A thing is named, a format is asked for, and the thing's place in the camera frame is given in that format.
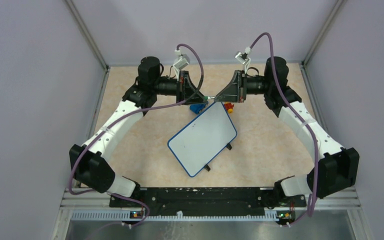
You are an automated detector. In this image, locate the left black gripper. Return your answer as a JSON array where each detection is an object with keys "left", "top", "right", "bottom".
[{"left": 151, "top": 69, "right": 206, "bottom": 105}]

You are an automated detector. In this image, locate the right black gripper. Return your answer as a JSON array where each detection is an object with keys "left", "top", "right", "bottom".
[{"left": 215, "top": 70, "right": 273, "bottom": 103}]

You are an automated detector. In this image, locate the blue-framed whiteboard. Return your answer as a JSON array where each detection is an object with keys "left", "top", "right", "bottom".
[{"left": 167, "top": 102, "right": 238, "bottom": 178}]

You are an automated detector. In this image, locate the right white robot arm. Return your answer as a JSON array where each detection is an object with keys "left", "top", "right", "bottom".
[{"left": 214, "top": 56, "right": 360, "bottom": 206}]

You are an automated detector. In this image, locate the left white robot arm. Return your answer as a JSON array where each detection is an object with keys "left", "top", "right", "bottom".
[{"left": 69, "top": 53, "right": 206, "bottom": 207}]

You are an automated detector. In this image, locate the blue toy car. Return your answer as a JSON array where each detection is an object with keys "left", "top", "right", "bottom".
[{"left": 189, "top": 103, "right": 208, "bottom": 115}]

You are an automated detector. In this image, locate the red yellow toy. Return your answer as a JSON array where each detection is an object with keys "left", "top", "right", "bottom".
[{"left": 223, "top": 102, "right": 235, "bottom": 114}]

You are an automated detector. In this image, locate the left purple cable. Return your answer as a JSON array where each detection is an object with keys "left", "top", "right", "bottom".
[{"left": 67, "top": 43, "right": 205, "bottom": 229}]

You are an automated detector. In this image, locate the purple cable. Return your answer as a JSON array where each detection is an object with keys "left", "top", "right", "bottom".
[
  {"left": 249, "top": 32, "right": 319, "bottom": 228},
  {"left": 67, "top": 43, "right": 205, "bottom": 229}
]

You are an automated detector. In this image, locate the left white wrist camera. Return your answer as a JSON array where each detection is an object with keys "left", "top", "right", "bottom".
[{"left": 172, "top": 49, "right": 190, "bottom": 80}]

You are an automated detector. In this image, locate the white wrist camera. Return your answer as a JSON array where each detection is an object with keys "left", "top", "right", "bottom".
[
  {"left": 172, "top": 49, "right": 190, "bottom": 80},
  {"left": 235, "top": 46, "right": 252, "bottom": 73}
]

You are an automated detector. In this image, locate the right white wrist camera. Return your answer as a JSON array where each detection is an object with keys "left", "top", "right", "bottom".
[{"left": 235, "top": 46, "right": 252, "bottom": 73}]

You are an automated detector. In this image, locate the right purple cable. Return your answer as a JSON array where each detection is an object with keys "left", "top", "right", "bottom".
[{"left": 249, "top": 32, "right": 319, "bottom": 228}]

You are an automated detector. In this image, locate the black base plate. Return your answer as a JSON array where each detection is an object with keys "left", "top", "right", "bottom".
[{"left": 109, "top": 187, "right": 307, "bottom": 209}]

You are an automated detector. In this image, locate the aluminium frame rail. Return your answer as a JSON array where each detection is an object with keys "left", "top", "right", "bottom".
[{"left": 51, "top": 187, "right": 366, "bottom": 240}]

